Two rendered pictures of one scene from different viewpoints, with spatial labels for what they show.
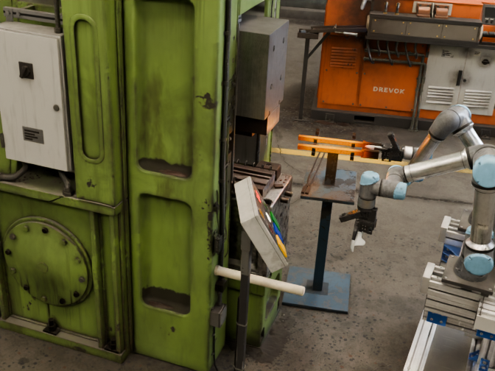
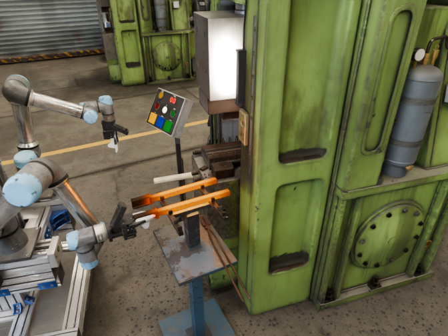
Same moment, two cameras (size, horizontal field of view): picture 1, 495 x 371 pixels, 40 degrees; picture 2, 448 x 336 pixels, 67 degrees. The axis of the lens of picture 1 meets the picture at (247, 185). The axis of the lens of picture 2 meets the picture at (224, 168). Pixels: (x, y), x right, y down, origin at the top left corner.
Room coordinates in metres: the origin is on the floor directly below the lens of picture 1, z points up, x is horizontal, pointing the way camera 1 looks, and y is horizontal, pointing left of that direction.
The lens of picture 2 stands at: (4.61, -1.08, 1.97)
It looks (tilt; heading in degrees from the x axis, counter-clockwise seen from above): 31 degrees down; 145
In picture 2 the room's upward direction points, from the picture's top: straight up
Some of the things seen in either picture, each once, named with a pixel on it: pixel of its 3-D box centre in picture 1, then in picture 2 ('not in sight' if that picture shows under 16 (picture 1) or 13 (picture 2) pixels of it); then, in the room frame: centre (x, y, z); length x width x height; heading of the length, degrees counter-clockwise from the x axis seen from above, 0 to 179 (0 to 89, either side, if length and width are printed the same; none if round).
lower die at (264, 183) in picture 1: (230, 177); (237, 151); (3.10, 0.09, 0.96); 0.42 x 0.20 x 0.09; 72
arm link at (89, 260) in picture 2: not in sight; (89, 253); (3.39, -0.94, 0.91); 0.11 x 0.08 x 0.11; 141
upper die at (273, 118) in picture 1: (232, 112); (237, 97); (3.10, 0.09, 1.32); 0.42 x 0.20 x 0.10; 72
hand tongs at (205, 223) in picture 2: (314, 171); (221, 252); (3.62, -0.39, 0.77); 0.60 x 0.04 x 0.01; 166
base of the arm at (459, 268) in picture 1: (472, 263); not in sight; (2.56, -1.03, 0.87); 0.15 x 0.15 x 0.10
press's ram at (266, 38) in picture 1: (237, 60); (241, 55); (3.14, 0.08, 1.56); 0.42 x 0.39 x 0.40; 72
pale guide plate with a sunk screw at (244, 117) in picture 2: not in sight; (243, 127); (3.38, -0.08, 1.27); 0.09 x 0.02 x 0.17; 162
